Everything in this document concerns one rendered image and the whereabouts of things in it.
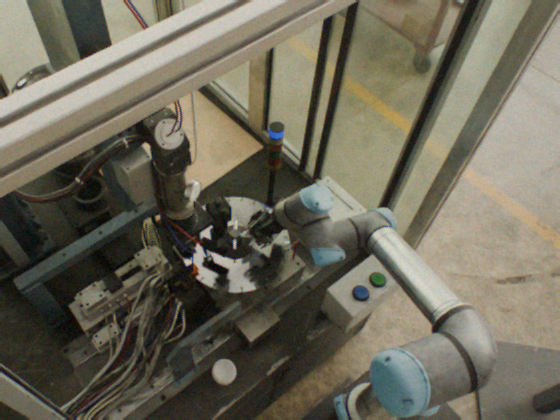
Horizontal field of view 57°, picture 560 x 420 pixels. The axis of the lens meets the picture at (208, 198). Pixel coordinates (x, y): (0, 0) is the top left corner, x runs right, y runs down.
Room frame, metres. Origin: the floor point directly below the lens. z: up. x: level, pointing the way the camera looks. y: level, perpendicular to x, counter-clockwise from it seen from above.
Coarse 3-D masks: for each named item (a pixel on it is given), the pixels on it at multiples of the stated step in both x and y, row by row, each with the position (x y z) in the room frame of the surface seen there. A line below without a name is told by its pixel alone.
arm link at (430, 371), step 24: (432, 336) 0.29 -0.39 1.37; (384, 360) 0.25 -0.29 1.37; (408, 360) 0.25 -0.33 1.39; (432, 360) 0.24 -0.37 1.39; (456, 360) 0.24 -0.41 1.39; (384, 384) 0.22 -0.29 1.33; (408, 384) 0.21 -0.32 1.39; (432, 384) 0.20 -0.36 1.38; (456, 384) 0.20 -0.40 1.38; (336, 408) 0.27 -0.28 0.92; (360, 408) 0.24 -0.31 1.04; (384, 408) 0.21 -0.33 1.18; (408, 408) 0.17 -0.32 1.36
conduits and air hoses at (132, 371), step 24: (168, 288) 0.64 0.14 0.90; (144, 312) 0.57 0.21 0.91; (168, 312) 0.56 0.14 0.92; (144, 336) 0.51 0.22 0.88; (144, 360) 0.45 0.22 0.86; (96, 384) 0.41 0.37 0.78; (120, 384) 0.40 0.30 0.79; (144, 384) 0.39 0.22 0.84; (72, 408) 0.36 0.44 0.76; (96, 408) 0.35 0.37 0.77
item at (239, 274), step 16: (240, 208) 0.87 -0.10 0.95; (256, 208) 0.87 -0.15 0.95; (240, 224) 0.82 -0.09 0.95; (288, 240) 0.75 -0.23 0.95; (208, 256) 0.71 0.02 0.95; (256, 256) 0.70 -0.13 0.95; (272, 256) 0.70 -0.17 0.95; (208, 272) 0.66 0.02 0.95; (224, 272) 0.66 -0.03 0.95; (240, 272) 0.65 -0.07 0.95; (256, 272) 0.65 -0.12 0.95; (272, 272) 0.64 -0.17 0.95; (224, 288) 0.61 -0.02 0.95; (240, 288) 0.60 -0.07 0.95
